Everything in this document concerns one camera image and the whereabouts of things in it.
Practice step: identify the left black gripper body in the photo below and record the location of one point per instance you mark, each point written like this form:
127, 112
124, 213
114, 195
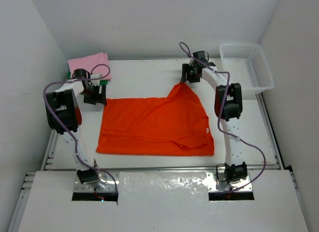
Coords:
93, 90

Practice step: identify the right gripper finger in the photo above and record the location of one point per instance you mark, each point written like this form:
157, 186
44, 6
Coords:
194, 79
184, 72

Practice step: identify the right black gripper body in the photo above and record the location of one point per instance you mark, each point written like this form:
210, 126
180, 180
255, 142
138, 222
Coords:
190, 71

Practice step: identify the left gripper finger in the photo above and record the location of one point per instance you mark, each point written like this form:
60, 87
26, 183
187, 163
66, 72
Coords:
102, 94
90, 100

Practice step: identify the green t shirt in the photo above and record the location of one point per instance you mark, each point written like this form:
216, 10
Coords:
104, 81

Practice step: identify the pink t shirt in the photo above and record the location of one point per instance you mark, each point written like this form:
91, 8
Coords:
89, 62

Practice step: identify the orange t shirt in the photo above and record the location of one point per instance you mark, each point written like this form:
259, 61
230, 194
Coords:
176, 125

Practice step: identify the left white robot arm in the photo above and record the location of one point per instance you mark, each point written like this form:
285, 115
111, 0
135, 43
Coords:
64, 117

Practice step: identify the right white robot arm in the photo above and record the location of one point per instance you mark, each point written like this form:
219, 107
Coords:
228, 109

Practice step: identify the white plastic basket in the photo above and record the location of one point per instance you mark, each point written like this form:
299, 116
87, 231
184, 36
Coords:
247, 65

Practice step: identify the white front cover panel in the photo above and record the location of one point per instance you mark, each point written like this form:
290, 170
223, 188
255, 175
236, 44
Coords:
162, 202

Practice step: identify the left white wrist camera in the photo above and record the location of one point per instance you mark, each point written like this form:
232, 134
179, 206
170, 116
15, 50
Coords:
95, 78

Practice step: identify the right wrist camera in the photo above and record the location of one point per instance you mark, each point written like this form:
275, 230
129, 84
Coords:
200, 56

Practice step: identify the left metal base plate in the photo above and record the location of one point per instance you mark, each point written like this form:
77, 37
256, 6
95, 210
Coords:
105, 185

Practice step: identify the metal base plate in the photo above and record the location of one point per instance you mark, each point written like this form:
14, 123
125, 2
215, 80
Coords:
217, 186
105, 185

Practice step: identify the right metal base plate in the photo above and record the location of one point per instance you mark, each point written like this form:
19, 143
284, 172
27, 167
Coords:
217, 186

